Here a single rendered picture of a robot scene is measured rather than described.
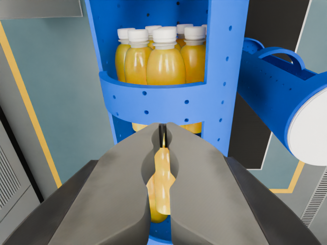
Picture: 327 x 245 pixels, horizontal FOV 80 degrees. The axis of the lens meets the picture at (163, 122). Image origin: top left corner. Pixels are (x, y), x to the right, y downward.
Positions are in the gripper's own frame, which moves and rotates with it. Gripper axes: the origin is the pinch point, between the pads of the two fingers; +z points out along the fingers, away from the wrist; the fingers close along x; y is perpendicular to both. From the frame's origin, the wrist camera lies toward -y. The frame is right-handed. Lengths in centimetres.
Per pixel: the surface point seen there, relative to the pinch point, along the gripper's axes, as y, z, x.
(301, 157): 34, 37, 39
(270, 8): -6, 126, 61
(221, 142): 16.6, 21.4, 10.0
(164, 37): -2.9, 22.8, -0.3
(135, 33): -3.3, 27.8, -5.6
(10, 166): 107, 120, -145
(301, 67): 18, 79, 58
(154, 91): 4.0, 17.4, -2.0
